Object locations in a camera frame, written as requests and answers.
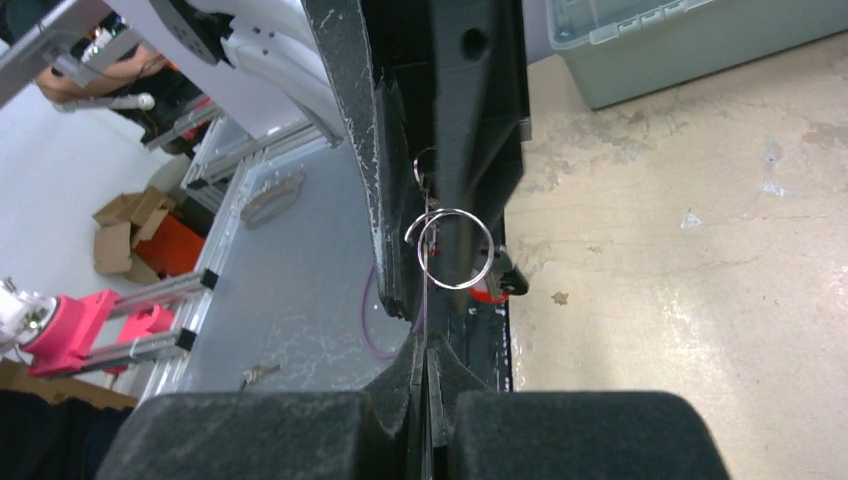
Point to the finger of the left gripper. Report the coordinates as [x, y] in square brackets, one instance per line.
[342, 37]
[481, 114]

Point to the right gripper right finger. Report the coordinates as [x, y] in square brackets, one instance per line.
[579, 435]

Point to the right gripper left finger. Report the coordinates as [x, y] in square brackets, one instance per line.
[360, 434]

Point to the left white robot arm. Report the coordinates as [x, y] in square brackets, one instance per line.
[432, 97]

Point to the clear plastic storage box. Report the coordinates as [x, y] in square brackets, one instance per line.
[619, 50]

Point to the cardboard boxes on floor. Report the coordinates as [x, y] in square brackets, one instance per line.
[142, 238]

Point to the pink fixture outside cell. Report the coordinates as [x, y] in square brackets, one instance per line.
[57, 332]

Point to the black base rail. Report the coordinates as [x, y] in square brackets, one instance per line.
[481, 338]

